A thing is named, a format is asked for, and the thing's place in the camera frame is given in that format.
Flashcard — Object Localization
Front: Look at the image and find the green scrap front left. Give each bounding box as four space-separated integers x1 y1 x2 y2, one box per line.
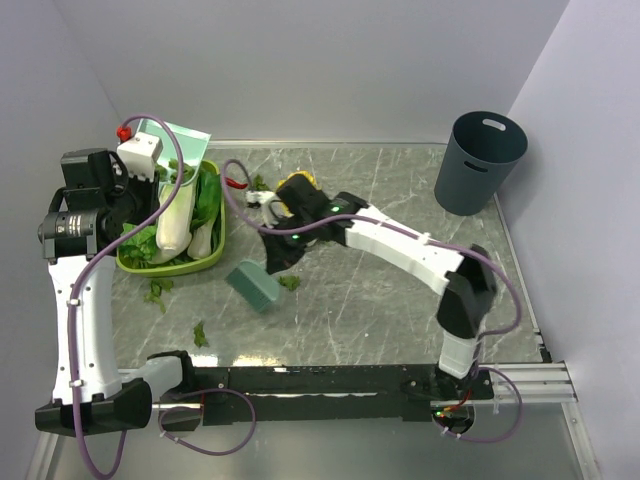
193 321 209 348

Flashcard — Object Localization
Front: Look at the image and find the green scrap near cabbage top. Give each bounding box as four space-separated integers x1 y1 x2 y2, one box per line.
252 174 271 192

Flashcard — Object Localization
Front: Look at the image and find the green scrap table centre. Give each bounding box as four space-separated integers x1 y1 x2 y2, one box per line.
278 275 301 291

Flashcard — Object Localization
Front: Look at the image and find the yellow napa cabbage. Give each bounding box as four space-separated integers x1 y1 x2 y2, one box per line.
278 170 320 189

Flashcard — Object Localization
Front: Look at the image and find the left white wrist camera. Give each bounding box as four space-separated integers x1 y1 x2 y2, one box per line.
116 126 163 181

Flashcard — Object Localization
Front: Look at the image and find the teal dustpan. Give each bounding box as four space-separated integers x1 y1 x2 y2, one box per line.
136 119 211 186

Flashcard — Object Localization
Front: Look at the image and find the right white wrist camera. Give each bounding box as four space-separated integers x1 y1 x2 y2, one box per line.
245 190 286 228

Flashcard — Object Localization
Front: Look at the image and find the green lettuce leaf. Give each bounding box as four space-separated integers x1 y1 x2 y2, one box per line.
118 225 158 269

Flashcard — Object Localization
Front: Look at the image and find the white green napa cabbage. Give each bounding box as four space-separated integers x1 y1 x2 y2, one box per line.
156 182 196 253

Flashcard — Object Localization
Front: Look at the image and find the dark grey waste bin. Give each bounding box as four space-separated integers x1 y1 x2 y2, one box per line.
434 111 528 216

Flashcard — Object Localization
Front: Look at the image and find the teal hand brush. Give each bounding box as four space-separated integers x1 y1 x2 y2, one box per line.
225 259 282 313

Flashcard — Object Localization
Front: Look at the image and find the aluminium frame rail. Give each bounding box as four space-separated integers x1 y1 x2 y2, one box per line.
25 194 601 480

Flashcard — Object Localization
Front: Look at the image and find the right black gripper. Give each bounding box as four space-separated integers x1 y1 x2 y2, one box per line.
256 213 315 276

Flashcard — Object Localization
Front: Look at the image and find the red chili pepper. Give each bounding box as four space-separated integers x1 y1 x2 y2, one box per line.
225 177 248 190

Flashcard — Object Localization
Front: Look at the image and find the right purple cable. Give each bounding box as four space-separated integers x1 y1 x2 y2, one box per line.
220 159 525 446

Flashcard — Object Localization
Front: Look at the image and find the green plastic basket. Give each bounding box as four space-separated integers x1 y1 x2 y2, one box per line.
116 160 225 277

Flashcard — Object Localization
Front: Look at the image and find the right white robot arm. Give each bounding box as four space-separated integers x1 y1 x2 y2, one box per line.
245 173 497 399

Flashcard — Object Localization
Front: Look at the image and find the bok choy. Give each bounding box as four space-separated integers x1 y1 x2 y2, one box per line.
187 170 222 260

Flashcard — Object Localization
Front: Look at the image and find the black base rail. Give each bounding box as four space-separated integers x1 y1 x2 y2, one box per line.
160 364 494 426

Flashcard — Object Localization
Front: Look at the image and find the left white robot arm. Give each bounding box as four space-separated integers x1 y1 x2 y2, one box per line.
35 148 198 437

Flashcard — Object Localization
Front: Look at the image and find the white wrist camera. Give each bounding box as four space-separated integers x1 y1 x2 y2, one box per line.
116 126 163 181
245 190 286 228

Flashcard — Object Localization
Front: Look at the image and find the green scrap below basket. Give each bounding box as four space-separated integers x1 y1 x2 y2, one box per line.
143 278 174 314

